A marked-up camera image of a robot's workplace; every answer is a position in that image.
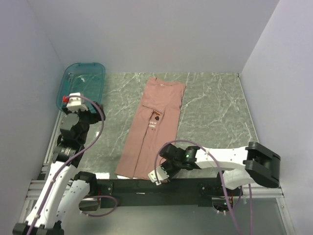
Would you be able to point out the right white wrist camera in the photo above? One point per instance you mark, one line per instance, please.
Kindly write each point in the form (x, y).
(158, 176)

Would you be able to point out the pink printed t shirt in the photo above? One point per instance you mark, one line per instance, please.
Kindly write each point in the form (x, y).
(155, 123)

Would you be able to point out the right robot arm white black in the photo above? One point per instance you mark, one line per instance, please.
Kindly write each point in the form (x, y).
(240, 166)

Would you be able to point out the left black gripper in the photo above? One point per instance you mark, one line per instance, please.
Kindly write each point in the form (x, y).
(96, 117)

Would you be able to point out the teal plastic bin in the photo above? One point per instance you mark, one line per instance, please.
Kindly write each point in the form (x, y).
(85, 78)

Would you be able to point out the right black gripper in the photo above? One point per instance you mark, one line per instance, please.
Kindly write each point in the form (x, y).
(164, 165)

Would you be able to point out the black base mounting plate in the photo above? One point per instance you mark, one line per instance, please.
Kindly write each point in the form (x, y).
(203, 192)

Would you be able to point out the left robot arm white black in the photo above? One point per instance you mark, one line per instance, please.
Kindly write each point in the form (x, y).
(65, 187)

